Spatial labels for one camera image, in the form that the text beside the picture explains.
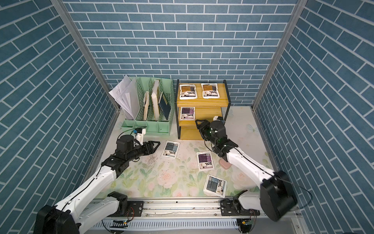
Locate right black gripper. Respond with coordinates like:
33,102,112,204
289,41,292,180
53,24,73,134
196,119,218,147

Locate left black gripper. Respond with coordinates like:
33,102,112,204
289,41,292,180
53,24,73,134
126,140,161,161

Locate purple coffee bag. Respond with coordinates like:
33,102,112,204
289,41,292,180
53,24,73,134
179,107,195,121
196,151,214,171

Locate yellow coffee bag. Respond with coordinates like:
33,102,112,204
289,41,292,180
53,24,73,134
179,84,197,100
201,83,220,99

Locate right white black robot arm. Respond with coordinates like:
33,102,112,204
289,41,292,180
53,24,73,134
195,117,298,221

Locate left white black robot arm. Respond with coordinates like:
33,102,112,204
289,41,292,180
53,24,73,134
33,135,161,234

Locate wooden three-tier shelf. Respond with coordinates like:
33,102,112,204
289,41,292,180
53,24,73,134
175,80,231,140

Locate dark blue book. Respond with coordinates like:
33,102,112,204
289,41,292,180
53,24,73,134
158,92,171,120

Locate beige book thin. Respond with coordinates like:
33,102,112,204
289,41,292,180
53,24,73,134
143,91,150,121

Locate green desk file organizer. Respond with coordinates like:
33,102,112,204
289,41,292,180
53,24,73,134
121,77,175,136

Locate pink case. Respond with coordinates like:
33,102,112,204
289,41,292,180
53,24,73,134
219,159,232,170

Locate beige book tall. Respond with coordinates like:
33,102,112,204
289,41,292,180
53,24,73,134
151,80,160,121

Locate white papers in organizer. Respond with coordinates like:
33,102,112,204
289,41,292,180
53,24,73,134
109,75,140,120

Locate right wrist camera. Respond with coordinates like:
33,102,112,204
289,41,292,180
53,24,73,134
213,116,224,122

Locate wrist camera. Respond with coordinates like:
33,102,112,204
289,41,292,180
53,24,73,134
133,127,146,145
213,116,224,122

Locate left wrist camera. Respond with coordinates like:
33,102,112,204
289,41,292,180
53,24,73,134
133,127,146,145

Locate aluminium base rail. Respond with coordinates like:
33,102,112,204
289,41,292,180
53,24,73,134
59,196,303,220

